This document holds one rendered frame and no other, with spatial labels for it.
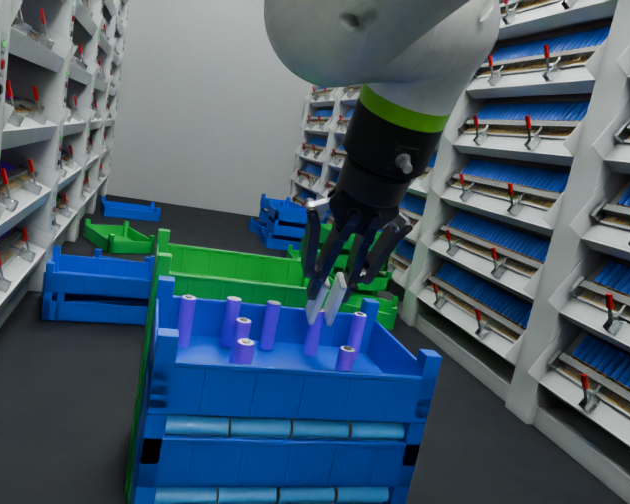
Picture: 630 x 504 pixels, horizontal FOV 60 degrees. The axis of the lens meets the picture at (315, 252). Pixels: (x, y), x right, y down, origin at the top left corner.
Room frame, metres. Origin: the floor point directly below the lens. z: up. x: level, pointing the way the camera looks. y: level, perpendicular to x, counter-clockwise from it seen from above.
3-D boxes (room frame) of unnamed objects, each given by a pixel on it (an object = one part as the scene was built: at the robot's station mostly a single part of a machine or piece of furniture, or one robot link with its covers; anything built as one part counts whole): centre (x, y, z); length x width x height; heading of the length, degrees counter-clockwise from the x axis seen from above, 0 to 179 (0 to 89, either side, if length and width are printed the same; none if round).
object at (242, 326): (0.59, 0.07, 0.36); 0.02 x 0.02 x 0.06
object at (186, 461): (0.61, 0.02, 0.28); 0.30 x 0.20 x 0.08; 108
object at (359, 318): (0.70, -0.08, 0.36); 0.02 x 0.02 x 0.06
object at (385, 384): (0.61, 0.02, 0.36); 0.30 x 0.20 x 0.08; 108
